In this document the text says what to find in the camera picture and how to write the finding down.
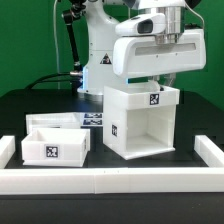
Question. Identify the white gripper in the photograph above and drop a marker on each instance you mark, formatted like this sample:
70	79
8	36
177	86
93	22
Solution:
135	57

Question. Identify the white drawer cabinet box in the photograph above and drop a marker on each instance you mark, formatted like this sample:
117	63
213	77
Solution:
138	121

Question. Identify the white front drawer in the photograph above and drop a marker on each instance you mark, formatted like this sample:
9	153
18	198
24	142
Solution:
56	147

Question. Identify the white drawer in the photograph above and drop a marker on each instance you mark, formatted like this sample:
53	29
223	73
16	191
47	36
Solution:
56	147
52	120

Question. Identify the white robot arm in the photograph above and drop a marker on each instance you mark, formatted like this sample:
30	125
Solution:
102	18

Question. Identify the white rear drawer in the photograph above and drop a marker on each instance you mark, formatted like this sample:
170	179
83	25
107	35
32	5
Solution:
52	120

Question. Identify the white sheet with markers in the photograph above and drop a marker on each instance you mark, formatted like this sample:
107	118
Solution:
90	119

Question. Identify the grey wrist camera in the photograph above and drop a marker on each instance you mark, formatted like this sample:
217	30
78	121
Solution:
142	25

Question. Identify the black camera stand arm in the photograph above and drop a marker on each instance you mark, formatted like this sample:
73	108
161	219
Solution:
69	16

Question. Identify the white fence frame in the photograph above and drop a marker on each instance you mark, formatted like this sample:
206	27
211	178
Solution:
209	178

